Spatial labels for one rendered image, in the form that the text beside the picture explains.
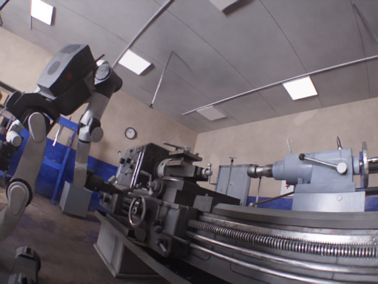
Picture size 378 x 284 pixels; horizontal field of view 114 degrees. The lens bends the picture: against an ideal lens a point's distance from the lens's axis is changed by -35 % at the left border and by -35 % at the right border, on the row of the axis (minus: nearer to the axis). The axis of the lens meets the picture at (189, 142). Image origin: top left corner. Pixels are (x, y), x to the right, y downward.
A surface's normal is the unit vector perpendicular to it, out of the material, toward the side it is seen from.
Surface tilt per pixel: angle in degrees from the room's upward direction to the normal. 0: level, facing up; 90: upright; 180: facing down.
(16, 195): 90
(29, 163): 90
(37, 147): 90
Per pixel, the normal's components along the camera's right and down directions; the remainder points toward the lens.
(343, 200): -0.73, -0.38
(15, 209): 0.65, -0.11
